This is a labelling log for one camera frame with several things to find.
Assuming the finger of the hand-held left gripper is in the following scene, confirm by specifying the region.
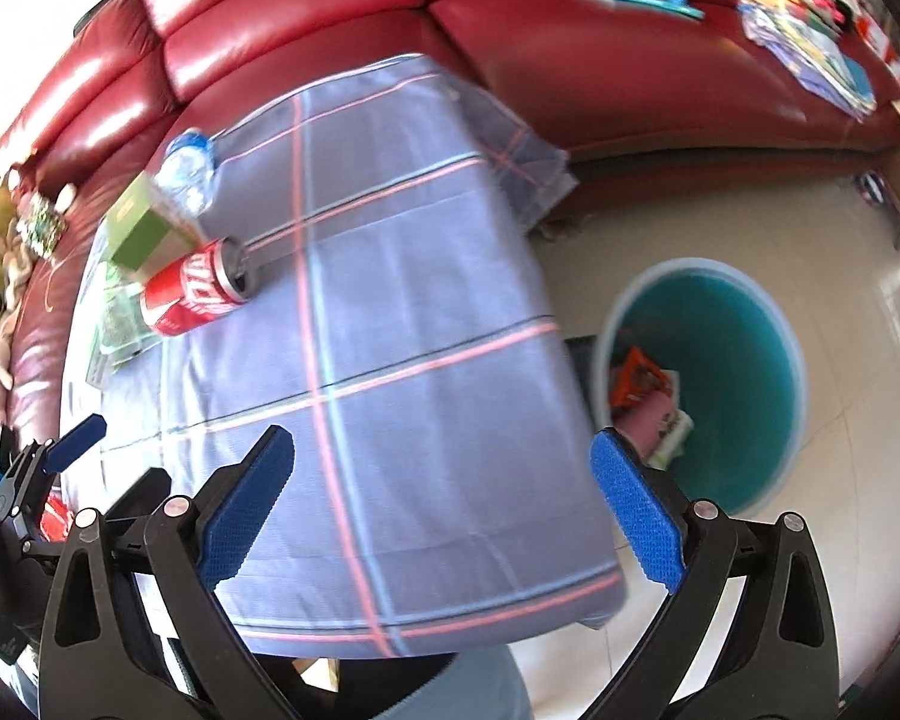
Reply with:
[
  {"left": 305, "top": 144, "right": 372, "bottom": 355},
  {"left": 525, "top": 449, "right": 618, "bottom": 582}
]
[
  {"left": 45, "top": 414, "right": 108, "bottom": 475},
  {"left": 103, "top": 467, "right": 175, "bottom": 533}
]

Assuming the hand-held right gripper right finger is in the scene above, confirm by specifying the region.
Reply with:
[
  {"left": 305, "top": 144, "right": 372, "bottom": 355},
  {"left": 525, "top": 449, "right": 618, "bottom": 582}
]
[{"left": 589, "top": 427, "right": 841, "bottom": 720}]

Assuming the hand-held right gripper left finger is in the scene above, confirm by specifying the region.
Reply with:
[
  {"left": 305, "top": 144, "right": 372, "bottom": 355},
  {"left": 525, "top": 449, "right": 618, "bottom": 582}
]
[{"left": 39, "top": 424, "right": 297, "bottom": 720}]

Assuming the pink paper cup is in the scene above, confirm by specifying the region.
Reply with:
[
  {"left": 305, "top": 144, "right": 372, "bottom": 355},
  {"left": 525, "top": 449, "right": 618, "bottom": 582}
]
[{"left": 616, "top": 394, "right": 680, "bottom": 458}]

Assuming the orange snack packet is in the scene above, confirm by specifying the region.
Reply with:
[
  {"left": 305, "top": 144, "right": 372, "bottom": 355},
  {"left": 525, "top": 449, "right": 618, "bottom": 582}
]
[{"left": 611, "top": 347, "right": 680, "bottom": 412}]

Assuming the teal plastic basin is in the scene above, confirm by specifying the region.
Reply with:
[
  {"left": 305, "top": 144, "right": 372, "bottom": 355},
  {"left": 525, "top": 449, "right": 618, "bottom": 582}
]
[{"left": 596, "top": 259, "right": 807, "bottom": 518}]

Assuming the red soda can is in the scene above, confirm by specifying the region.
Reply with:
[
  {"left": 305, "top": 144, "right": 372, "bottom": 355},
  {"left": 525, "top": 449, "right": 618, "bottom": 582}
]
[{"left": 139, "top": 236, "right": 260, "bottom": 338}]

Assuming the green cardboard box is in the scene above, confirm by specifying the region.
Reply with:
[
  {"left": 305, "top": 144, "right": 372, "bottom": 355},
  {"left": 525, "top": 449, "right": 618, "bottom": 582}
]
[{"left": 105, "top": 171, "right": 207, "bottom": 275}]

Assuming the clear plastic water bottle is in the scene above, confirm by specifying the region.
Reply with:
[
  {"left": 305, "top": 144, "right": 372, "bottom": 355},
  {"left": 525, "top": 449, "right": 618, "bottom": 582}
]
[{"left": 154, "top": 129, "right": 218, "bottom": 215}]

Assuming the red printed packet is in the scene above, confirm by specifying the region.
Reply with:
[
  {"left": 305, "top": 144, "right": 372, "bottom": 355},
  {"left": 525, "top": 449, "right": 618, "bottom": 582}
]
[{"left": 41, "top": 495, "right": 72, "bottom": 541}]

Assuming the beige plush toy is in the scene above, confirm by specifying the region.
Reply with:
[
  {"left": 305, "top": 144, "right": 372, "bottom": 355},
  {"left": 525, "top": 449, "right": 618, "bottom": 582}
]
[{"left": 0, "top": 232, "right": 35, "bottom": 413}]

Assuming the grey plaid tablecloth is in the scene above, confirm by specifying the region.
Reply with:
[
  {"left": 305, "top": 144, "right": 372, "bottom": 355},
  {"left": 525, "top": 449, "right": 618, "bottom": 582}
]
[{"left": 60, "top": 52, "right": 627, "bottom": 657}]

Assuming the jar of colourful beads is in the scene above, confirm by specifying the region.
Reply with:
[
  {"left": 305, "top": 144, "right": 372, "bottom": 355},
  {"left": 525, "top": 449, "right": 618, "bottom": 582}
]
[{"left": 16, "top": 193, "right": 68, "bottom": 256}]

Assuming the red leather sofa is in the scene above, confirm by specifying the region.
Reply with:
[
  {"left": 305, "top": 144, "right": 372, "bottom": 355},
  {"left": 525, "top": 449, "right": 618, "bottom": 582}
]
[{"left": 0, "top": 0, "right": 900, "bottom": 466}]

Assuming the pile of colourful papers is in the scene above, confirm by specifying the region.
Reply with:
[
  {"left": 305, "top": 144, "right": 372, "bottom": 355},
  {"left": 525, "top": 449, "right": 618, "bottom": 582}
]
[{"left": 735, "top": 0, "right": 878, "bottom": 121}]

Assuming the light wooden frame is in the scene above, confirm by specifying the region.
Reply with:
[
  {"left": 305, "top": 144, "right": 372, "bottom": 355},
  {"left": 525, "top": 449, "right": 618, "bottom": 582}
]
[{"left": 292, "top": 658, "right": 342, "bottom": 691}]

